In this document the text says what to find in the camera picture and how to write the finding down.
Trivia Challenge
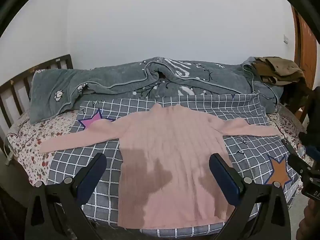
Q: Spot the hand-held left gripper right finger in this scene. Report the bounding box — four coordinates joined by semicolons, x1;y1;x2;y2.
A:
209;154;292;240

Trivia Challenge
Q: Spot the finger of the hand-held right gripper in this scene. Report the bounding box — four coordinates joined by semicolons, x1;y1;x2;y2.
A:
281;138;304;160
287;154;320;202

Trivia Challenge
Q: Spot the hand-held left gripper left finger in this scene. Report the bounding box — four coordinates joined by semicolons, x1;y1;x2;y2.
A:
25;152;108;240

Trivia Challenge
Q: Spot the pink ribbed sweater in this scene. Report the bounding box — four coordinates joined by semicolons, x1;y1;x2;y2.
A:
40;104;282;230

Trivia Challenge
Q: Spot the brown clothes pile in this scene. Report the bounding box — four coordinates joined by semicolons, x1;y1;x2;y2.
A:
251;56;307;85

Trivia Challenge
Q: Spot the person's right hand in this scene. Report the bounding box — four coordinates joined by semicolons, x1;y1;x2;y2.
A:
299;200;320;240

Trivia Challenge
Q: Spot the wooden chair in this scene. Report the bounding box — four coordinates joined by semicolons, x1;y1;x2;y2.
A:
282;79;314;130

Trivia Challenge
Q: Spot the grey checked blanket with stars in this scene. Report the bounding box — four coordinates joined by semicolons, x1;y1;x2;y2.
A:
47;94;304;238

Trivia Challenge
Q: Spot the floral bed sheet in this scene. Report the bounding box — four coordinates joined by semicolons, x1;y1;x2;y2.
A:
6;104;308;187

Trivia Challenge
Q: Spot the wooden door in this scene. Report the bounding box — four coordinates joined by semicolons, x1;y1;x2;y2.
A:
291;5;320;90

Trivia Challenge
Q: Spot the dark wooden headboard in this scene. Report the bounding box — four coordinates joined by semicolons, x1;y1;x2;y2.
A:
0;54;74;130

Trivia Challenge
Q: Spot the white cable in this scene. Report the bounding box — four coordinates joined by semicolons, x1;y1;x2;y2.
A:
4;140;15;167

